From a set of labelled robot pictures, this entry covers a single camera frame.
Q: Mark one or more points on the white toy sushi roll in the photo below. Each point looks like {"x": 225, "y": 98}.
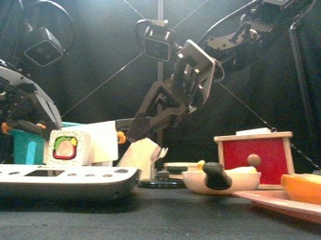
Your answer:
{"x": 102, "y": 142}

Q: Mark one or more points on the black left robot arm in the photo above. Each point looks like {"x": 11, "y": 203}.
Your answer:
{"x": 12, "y": 18}

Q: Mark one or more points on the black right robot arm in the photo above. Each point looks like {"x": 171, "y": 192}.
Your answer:
{"x": 250, "y": 28}

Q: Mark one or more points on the toy sushi roll slice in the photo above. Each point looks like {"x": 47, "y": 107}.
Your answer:
{"x": 67, "y": 148}

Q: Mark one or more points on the teal box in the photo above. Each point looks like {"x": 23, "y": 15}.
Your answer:
{"x": 27, "y": 148}

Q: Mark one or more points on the thin diagonal brace rod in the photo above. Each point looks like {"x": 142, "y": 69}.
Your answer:
{"x": 246, "y": 108}
{"x": 100, "y": 84}

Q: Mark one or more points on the small yellow toy piece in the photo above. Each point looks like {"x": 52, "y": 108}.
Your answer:
{"x": 201, "y": 165}

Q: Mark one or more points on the black round stand base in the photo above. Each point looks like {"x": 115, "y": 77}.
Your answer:
{"x": 161, "y": 183}

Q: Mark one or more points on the grey white flat device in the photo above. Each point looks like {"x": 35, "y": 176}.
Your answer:
{"x": 63, "y": 181}

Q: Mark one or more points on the white block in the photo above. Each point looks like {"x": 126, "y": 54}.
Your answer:
{"x": 253, "y": 131}

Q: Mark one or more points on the red wooden drawer box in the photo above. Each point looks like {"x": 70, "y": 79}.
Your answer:
{"x": 254, "y": 146}

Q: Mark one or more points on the black toy piece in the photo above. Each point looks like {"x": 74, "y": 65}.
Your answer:
{"x": 217, "y": 178}

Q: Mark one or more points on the white bowl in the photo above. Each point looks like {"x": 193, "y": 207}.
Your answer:
{"x": 246, "y": 182}

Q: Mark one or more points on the pink tray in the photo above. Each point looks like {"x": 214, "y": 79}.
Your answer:
{"x": 280, "y": 203}

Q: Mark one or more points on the orange toy fruit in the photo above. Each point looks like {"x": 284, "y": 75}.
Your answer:
{"x": 302, "y": 187}

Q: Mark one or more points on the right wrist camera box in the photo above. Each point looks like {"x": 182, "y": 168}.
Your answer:
{"x": 157, "y": 47}

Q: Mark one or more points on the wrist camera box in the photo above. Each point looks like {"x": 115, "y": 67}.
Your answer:
{"x": 157, "y": 47}
{"x": 43, "y": 50}

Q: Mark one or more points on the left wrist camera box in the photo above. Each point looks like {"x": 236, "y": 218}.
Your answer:
{"x": 43, "y": 50}

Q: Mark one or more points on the vertical metal frame pole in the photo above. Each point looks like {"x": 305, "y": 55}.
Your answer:
{"x": 159, "y": 9}

